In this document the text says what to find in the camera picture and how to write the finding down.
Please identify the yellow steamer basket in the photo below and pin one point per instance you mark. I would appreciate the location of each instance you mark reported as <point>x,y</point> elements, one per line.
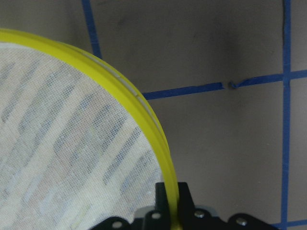
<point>78,142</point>

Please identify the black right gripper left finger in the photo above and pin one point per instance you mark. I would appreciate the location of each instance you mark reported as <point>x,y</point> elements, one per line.
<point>155,217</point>

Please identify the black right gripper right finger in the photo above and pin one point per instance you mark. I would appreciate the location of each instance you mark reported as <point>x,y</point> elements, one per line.
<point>194,217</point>

